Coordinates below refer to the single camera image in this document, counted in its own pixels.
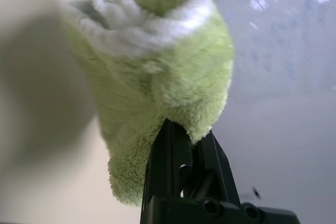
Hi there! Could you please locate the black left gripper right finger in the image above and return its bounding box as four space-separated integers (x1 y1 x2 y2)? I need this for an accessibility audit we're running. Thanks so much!
183 131 242 205

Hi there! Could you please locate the green towel white trim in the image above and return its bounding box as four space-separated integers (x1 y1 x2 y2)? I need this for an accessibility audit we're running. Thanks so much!
67 0 235 208

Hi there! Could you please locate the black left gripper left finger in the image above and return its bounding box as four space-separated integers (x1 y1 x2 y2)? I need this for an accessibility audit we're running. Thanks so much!
139 118 194 224

